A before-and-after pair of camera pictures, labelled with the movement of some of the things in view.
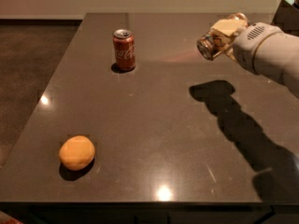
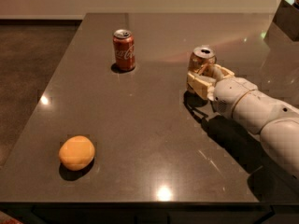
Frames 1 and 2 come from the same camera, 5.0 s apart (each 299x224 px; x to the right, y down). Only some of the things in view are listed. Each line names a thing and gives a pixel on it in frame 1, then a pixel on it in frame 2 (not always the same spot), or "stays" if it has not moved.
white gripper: x=249 y=46 to x=229 y=93
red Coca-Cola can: x=123 y=42 stays
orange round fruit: x=77 y=152 stays
